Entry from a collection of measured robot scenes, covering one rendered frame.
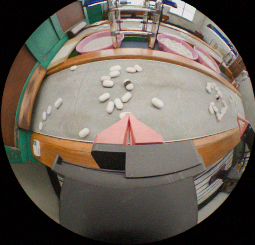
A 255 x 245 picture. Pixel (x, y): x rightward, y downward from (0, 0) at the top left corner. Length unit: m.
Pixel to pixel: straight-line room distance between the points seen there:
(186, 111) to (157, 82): 0.13
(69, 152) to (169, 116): 0.30
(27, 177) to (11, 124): 1.03
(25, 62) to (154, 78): 0.60
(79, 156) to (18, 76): 0.45
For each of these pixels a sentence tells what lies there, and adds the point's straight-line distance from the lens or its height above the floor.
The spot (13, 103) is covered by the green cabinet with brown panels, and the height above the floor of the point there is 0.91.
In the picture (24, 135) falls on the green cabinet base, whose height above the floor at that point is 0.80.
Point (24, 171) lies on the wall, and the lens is 1.40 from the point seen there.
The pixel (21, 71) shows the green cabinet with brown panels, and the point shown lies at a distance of 0.52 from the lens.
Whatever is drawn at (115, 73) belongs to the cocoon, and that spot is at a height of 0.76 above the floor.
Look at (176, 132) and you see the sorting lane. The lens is 0.28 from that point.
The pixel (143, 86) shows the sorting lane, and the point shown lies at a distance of 0.29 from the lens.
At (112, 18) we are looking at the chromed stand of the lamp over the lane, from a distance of 0.36.
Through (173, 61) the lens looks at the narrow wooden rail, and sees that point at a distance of 0.41.
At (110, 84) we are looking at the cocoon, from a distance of 0.27.
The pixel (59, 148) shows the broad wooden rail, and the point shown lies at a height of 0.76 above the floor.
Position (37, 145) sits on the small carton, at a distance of 0.40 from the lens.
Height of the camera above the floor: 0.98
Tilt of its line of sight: 76 degrees down
